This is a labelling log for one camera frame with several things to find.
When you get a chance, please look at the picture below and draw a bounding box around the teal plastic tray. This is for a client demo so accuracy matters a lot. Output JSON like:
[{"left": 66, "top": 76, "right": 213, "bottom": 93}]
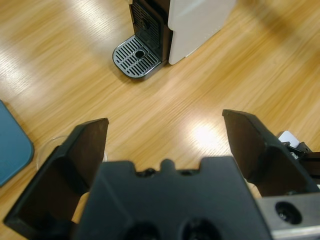
[{"left": 0, "top": 99, "right": 35, "bottom": 188}]

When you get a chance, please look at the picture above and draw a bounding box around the silver drip tray grate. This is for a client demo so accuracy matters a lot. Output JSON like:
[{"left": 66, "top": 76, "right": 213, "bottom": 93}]
[{"left": 112, "top": 34, "right": 166, "bottom": 81}]

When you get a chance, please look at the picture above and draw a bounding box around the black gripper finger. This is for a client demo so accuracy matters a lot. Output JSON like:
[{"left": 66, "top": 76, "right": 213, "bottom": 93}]
[
  {"left": 3, "top": 117, "right": 110, "bottom": 240},
  {"left": 222, "top": 109, "right": 320, "bottom": 198}
]

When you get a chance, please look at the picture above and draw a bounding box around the white capsule coffee machine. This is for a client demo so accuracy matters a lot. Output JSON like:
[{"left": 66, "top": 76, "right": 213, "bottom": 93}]
[{"left": 128, "top": 0, "right": 237, "bottom": 66}]

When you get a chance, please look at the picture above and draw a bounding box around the clear drinking glass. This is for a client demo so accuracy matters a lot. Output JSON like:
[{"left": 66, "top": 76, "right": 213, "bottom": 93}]
[{"left": 36, "top": 134, "right": 109, "bottom": 173}]

